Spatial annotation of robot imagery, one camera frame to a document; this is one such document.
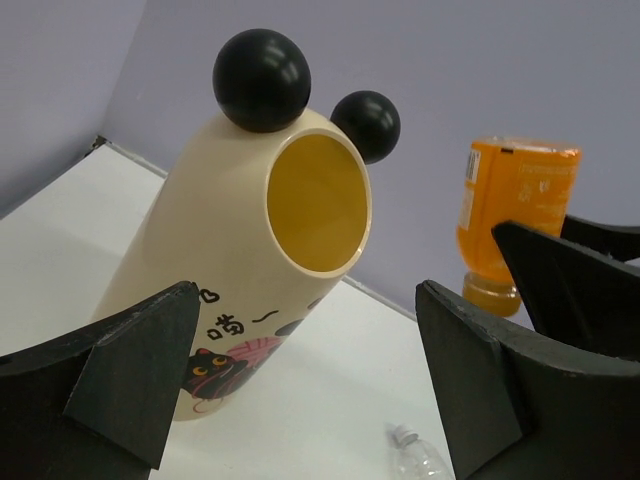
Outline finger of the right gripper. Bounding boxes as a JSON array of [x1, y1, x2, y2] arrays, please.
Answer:
[[492, 215, 639, 358]]

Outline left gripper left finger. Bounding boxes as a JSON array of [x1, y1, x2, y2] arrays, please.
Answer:
[[1, 281, 200, 479]]

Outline clear bottle white cap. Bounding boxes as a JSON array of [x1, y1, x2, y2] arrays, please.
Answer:
[[385, 423, 455, 480]]

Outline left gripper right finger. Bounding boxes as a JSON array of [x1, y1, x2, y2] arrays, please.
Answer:
[[415, 280, 639, 479]]

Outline cream panda-ear waste bin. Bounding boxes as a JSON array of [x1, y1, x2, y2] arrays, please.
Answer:
[[95, 28, 401, 421]]

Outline small orange juice bottle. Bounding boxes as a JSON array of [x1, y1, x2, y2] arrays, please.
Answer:
[[456, 136, 582, 317]]

